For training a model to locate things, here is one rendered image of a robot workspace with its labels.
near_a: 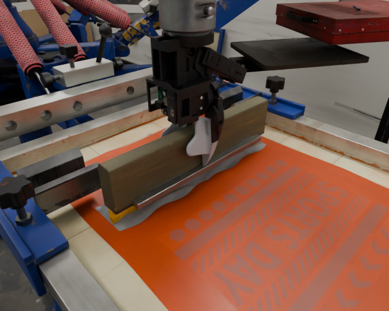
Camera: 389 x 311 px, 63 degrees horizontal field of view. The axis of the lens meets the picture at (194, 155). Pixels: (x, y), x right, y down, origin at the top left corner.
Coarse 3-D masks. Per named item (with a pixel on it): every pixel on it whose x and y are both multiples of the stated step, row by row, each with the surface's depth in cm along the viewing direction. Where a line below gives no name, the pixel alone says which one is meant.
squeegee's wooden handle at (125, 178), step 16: (256, 96) 63; (224, 112) 56; (240, 112) 57; (256, 112) 60; (192, 128) 51; (224, 128) 55; (240, 128) 59; (256, 128) 63; (144, 144) 47; (160, 144) 47; (176, 144) 48; (224, 144) 57; (112, 160) 43; (128, 160) 43; (144, 160) 44; (160, 160) 47; (176, 160) 49; (192, 160) 52; (112, 176) 41; (128, 176) 43; (144, 176) 46; (160, 176) 48; (176, 176) 51; (112, 192) 42; (128, 192) 45; (144, 192) 47; (112, 208) 44
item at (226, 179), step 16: (272, 144) 67; (240, 160) 61; (256, 160) 61; (272, 160) 61; (288, 160) 61; (304, 160) 61; (320, 160) 61; (224, 176) 57; (240, 176) 57; (320, 176) 57; (336, 176) 57; (352, 176) 57; (368, 192) 53; (384, 192) 53; (384, 272) 40
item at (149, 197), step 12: (240, 144) 60; (252, 144) 61; (216, 156) 56; (228, 156) 57; (192, 168) 53; (204, 168) 53; (180, 180) 50; (156, 192) 47; (168, 192) 49; (144, 204) 46
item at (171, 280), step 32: (96, 160) 61; (96, 192) 53; (192, 192) 53; (224, 192) 53; (96, 224) 47; (160, 224) 47; (128, 256) 42; (160, 256) 42; (160, 288) 38; (192, 288) 38; (384, 288) 38
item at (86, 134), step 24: (96, 120) 68; (120, 120) 69; (144, 120) 74; (288, 120) 69; (312, 120) 68; (24, 144) 60; (48, 144) 60; (72, 144) 63; (336, 144) 63; (360, 144) 60; (384, 144) 60; (384, 168) 58; (48, 264) 36; (72, 264) 36; (48, 288) 37; (72, 288) 34; (96, 288) 34
